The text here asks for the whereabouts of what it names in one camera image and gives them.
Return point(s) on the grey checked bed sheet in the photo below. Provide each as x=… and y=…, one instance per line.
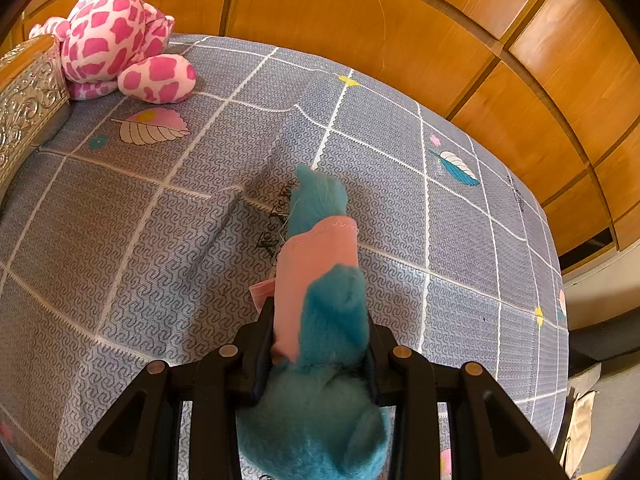
x=150, y=235

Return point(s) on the ornate metal tissue box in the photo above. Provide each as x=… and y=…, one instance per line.
x=25, y=100

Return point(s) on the beige bag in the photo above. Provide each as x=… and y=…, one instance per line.
x=580, y=425

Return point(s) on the grey cabinet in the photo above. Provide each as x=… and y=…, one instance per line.
x=610, y=290

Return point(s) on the pink spotted plush toy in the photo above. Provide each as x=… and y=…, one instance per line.
x=100, y=35

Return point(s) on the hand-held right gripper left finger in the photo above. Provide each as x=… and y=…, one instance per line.
x=250, y=350

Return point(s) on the wooden panel headboard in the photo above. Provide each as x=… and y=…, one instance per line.
x=400, y=10

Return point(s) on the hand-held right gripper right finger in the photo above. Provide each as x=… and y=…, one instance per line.
x=385, y=360

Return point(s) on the blue plush toy pink cloth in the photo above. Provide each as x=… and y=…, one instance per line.
x=325, y=410

